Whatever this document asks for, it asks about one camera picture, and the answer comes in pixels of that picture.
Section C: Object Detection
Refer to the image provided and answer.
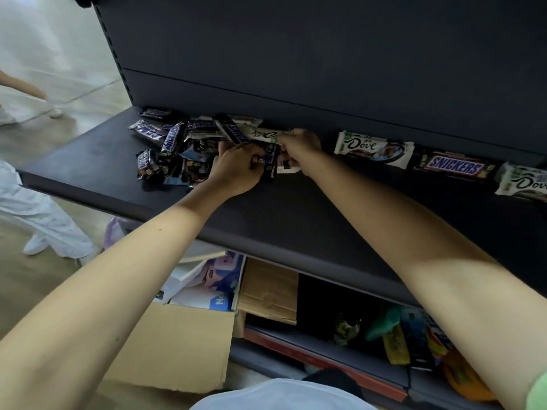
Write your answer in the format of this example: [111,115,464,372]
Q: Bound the cardboard box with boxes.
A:
[104,256,247,395]

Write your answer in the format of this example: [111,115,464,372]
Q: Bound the person's left forearm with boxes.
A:
[0,187,224,410]

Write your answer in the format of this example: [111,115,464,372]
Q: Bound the dark blue carton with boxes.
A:
[399,307,435,372]

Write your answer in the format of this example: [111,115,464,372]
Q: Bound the orange blue detergent bag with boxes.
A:
[424,315,455,360]

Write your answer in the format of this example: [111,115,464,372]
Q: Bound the Dove bar brown hazelnut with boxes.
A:
[494,162,547,204]

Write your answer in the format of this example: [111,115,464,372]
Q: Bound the Snickers bar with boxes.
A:
[413,149,497,181]

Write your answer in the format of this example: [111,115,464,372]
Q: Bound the dark grey metal shelf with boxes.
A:
[17,0,547,410]

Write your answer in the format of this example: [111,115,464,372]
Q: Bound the purple plastic basin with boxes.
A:
[104,216,131,253]

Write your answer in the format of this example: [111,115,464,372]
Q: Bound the orange plastic tub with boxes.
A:
[442,348,497,403]

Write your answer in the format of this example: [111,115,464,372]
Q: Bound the yellow plastic bottle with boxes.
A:
[382,324,411,366]

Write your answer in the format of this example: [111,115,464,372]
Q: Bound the person's right forearm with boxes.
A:
[304,150,547,410]

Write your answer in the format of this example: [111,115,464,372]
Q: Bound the pile of mixed chocolate bars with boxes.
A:
[129,107,301,187]

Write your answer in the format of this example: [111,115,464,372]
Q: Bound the teal plastic bottle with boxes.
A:
[365,304,403,342]

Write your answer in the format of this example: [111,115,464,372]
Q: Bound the Dove bar blue white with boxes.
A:
[333,130,416,170]

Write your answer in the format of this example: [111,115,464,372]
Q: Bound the person's black trousers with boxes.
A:
[302,368,365,399]

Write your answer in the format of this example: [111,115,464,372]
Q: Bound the blue printed package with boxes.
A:
[170,251,246,312]

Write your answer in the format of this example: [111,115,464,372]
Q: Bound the person's left hand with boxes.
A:
[205,140,267,199]

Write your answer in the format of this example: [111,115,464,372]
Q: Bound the person's right hand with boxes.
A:
[275,128,324,177]

